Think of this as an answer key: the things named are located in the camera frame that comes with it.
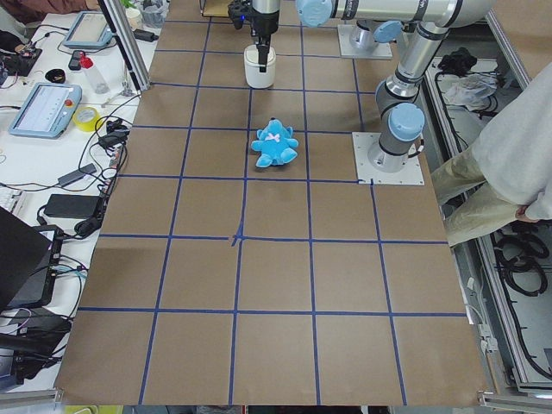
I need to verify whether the yellow tape roll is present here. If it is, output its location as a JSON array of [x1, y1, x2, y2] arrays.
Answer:
[[72, 106, 100, 132]]

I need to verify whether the white paper cup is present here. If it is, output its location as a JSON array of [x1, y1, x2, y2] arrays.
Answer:
[[125, 8, 143, 30]]

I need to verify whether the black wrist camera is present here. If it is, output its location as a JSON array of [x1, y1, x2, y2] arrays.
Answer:
[[228, 0, 252, 30]]

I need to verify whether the black power adapter brick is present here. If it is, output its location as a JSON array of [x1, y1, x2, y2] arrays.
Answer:
[[44, 194, 102, 219]]

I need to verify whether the upper teach pendant tablet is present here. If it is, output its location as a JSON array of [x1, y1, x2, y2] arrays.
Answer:
[[62, 11, 113, 50]]

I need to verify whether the black cloth pile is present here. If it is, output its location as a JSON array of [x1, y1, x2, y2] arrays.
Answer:
[[437, 47, 478, 77]]

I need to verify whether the lower teach pendant tablet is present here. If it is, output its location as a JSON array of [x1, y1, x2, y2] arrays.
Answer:
[[8, 83, 82, 139]]

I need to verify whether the teach pendant tablet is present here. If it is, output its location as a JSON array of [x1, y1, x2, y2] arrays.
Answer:
[[8, 83, 82, 139], [62, 11, 113, 50]]

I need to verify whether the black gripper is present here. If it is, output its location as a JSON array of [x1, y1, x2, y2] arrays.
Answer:
[[250, 9, 279, 72]]

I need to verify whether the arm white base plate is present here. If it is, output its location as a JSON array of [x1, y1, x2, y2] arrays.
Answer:
[[337, 24, 392, 60], [352, 132, 424, 185]]

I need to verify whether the crumpled white cloth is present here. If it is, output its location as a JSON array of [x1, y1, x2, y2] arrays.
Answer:
[[443, 74, 498, 109]]

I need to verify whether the grey small power adapter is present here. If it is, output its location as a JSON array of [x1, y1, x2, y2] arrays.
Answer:
[[58, 163, 97, 188]]

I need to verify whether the person in grey hoodie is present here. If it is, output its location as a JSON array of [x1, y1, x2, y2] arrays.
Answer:
[[431, 66, 551, 247]]

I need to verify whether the black laptop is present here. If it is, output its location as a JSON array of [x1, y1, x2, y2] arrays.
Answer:
[[1, 209, 62, 311]]

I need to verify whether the aluminium frame post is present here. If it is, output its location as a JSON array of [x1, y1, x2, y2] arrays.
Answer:
[[98, 0, 150, 91]]

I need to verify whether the white push-lid trash can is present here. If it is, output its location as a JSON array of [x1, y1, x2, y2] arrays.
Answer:
[[243, 45, 276, 89]]

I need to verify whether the black cable bundle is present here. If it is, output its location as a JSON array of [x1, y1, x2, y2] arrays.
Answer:
[[493, 223, 549, 298]]

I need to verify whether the clear bottle red cap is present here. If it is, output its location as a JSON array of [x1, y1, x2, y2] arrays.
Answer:
[[79, 52, 110, 94]]

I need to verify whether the blue plush toy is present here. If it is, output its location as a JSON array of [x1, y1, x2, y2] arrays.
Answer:
[[251, 118, 298, 168]]

